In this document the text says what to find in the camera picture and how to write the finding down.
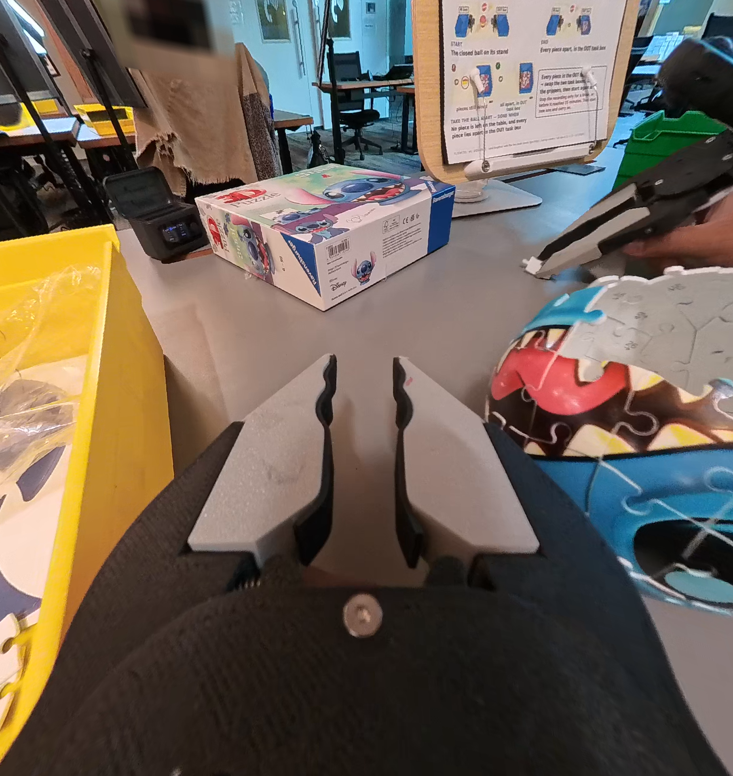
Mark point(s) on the white puzzle piece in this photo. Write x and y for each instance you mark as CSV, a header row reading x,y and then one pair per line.
x,y
531,267

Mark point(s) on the wooden table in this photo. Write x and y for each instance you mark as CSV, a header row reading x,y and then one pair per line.
x,y
366,85

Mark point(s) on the white blue puzzle box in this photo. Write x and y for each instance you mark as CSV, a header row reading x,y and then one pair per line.
x,y
354,242

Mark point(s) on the black office chair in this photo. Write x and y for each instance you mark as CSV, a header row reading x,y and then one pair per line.
x,y
354,97

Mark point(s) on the blue puzzle ball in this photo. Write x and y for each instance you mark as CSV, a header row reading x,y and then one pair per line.
x,y
645,473

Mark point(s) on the printed instruction sheet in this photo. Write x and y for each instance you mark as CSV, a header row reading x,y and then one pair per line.
x,y
524,91

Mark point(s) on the green plastic bin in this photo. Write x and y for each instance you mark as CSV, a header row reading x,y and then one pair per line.
x,y
669,139

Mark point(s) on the black label printer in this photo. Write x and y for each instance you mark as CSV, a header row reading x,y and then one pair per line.
x,y
154,218

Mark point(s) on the curved wooden sheet holder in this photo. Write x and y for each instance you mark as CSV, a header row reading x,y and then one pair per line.
x,y
427,91

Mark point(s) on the beige cloth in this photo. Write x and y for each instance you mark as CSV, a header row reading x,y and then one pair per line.
x,y
202,121

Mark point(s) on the white clip rod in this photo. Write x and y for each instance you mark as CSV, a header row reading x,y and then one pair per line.
x,y
524,162

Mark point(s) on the person's right hand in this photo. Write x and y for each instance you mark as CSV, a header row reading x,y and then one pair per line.
x,y
706,242

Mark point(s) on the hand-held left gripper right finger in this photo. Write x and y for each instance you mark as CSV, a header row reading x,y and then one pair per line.
x,y
463,479

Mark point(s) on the grey monitor on stand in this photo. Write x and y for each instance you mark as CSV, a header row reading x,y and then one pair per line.
x,y
8,54
93,42

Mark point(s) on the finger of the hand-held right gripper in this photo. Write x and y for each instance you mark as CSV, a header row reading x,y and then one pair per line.
x,y
597,221
584,260

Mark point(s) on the clear plastic bag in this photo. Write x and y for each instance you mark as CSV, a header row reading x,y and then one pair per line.
x,y
33,339

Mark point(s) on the small yellow bin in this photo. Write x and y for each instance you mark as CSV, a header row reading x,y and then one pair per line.
x,y
102,118

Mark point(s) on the yellow plastic bin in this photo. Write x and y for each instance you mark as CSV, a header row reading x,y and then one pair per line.
x,y
123,394

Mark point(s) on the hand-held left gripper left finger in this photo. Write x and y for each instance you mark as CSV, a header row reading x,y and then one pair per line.
x,y
263,479

